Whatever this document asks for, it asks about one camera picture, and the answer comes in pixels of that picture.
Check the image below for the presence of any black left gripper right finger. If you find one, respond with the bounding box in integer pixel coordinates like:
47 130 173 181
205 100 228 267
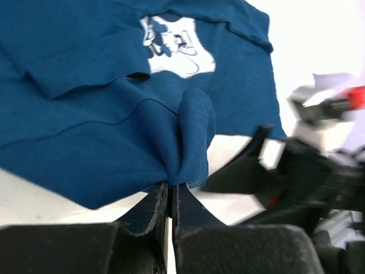
171 184 225 228

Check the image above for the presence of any dark blue t shirt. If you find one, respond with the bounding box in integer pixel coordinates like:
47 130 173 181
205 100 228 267
1 1 285 209

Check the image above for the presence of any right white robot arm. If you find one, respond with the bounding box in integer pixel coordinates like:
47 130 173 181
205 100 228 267
202 127 364 273

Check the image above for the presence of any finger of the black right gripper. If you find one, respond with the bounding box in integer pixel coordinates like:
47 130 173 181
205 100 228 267
201 126 274 195

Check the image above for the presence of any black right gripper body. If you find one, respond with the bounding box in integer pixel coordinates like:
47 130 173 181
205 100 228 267
250 139 364 235

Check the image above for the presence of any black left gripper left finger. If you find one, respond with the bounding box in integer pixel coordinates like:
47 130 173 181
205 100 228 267
117 183 168 237

